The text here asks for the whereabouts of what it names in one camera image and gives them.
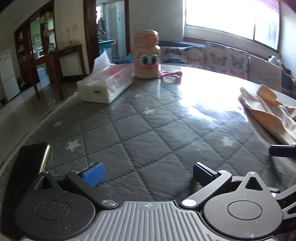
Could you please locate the cream beige garment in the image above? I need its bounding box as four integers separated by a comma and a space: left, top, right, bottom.
239, 85, 295, 145

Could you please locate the black smartphone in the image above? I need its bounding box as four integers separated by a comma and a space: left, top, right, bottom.
1, 143, 51, 240

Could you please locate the blue sofa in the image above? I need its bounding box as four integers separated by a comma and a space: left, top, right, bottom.
116, 41, 295, 97

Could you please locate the grey quilted star table mat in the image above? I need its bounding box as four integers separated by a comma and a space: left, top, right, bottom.
0, 66, 296, 241

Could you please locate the plain beige cushion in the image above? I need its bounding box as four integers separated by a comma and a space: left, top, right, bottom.
248, 54, 282, 92

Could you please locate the white plush toy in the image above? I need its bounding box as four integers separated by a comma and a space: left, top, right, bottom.
268, 55, 282, 67

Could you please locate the right butterfly cushion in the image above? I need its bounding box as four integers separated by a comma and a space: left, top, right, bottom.
204, 42, 249, 79

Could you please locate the butterfly cushion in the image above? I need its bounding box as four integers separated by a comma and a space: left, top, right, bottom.
161, 46, 204, 68
204, 42, 249, 79

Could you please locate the white tissue pack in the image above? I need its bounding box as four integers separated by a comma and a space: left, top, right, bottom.
76, 51, 133, 104

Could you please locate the dark wooden side table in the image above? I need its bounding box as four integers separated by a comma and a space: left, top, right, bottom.
26, 44, 86, 100

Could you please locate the left butterfly cushion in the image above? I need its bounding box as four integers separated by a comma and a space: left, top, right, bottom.
161, 46, 204, 68

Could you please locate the white refrigerator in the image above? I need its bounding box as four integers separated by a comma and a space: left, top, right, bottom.
0, 50, 20, 102

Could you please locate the blue cabinet in doorway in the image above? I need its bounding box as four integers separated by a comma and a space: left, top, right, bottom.
98, 39, 116, 63

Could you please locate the pink cartoon water bottle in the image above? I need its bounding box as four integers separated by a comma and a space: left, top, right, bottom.
133, 30, 161, 79

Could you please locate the dark wooden display cabinet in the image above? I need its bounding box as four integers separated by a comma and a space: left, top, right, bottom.
14, 1, 57, 87

